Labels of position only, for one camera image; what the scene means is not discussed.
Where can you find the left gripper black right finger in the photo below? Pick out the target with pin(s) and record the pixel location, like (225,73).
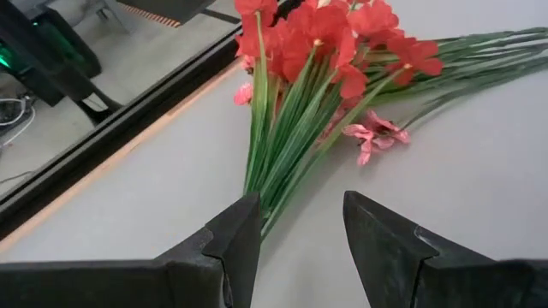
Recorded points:
(449,284)

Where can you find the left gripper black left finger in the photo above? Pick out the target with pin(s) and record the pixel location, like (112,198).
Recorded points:
(128,284)

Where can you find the pink artificial flower bunch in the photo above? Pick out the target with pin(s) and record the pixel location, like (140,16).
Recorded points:
(379,133)

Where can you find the red artificial flower bunch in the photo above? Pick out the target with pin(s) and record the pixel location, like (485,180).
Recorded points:
(299,128)

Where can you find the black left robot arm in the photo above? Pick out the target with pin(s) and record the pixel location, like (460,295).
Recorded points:
(55,55)

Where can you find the dark striped-edge floor mat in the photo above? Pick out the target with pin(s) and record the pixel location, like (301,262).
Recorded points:
(171,6)

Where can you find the black aluminium table frame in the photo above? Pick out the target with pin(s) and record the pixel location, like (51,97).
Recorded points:
(107,132)

